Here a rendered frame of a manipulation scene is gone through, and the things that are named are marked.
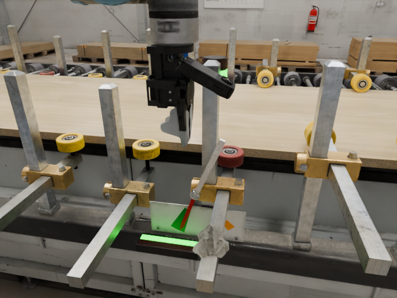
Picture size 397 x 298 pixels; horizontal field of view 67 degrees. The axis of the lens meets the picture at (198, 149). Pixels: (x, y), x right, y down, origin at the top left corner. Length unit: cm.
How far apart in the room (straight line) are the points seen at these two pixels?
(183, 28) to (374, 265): 48
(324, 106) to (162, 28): 36
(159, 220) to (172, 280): 60
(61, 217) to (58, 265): 66
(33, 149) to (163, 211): 39
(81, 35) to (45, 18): 115
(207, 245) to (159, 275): 86
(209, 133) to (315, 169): 26
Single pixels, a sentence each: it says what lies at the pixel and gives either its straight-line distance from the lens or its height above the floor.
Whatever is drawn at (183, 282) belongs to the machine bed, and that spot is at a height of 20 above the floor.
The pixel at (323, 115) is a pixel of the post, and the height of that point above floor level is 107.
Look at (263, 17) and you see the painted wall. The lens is 781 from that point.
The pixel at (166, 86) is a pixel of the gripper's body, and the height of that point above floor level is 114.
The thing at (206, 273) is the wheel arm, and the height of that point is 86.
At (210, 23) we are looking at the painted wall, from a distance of 800.
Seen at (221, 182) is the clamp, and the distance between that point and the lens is 78.
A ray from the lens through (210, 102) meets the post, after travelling 68.
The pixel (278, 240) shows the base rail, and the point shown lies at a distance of 89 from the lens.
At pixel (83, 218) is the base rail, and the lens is 99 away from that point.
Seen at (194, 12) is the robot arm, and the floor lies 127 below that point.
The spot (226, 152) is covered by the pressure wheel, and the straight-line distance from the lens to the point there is 85.
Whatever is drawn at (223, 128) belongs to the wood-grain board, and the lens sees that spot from 103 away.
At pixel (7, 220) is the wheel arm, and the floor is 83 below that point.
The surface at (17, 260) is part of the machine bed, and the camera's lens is 178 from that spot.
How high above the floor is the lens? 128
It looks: 26 degrees down
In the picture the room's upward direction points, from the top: straight up
